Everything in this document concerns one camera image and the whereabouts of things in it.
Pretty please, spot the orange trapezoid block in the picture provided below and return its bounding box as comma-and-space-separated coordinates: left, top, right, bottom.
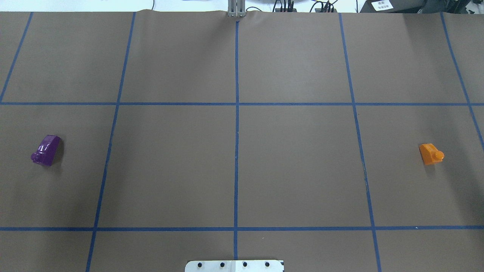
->
419, 143, 445, 165

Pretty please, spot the purple trapezoid block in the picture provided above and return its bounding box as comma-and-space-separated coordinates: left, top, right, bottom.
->
30, 135, 61, 167

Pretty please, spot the brown paper table mat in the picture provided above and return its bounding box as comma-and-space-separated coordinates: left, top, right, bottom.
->
1, 10, 483, 272

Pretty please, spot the white camera mast base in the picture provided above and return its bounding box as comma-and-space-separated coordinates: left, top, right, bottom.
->
185, 260, 285, 272

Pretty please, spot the aluminium frame post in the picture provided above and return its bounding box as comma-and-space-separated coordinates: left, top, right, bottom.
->
228, 0, 247, 18

